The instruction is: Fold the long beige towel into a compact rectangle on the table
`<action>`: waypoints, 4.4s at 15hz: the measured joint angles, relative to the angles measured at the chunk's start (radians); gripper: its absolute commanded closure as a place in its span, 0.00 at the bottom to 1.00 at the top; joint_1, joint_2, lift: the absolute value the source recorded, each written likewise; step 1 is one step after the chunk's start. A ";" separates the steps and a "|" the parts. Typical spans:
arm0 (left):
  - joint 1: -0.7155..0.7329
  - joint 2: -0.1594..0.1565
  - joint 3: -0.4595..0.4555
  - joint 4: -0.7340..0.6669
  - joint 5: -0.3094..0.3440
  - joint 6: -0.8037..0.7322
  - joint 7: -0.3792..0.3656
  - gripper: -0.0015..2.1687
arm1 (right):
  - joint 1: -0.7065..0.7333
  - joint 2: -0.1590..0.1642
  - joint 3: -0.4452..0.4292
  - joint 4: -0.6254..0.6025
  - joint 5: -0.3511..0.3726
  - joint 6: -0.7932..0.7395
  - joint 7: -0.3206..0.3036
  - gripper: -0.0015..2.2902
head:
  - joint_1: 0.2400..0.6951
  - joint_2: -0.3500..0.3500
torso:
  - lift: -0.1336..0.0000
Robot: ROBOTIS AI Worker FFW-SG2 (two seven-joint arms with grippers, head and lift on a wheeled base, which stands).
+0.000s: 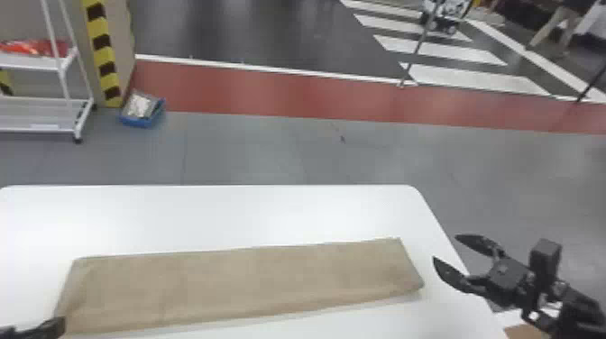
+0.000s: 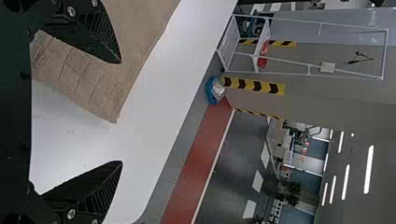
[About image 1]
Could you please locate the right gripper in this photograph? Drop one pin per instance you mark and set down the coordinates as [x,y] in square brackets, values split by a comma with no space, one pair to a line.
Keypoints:
[509,279]

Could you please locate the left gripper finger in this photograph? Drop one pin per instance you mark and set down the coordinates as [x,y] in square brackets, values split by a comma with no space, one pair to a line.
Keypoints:
[40,330]

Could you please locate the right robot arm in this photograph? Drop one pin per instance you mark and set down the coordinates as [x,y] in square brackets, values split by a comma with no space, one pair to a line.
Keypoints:
[568,310]

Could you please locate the beige towel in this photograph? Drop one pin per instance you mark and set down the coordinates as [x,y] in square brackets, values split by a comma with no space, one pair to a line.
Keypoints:
[236,284]

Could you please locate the white shelf trolley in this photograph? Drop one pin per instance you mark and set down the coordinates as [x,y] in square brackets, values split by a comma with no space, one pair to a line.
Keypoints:
[42,94]

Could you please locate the blue tray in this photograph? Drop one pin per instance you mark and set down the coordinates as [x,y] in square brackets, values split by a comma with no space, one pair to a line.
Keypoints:
[141,110]

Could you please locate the red snack packet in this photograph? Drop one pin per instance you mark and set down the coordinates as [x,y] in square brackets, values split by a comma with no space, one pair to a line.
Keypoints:
[28,47]

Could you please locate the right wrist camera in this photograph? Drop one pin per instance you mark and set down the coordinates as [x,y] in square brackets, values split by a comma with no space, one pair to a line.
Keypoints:
[544,260]

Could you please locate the yellow black striped post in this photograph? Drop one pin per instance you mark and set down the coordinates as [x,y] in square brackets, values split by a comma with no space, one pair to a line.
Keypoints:
[103,52]

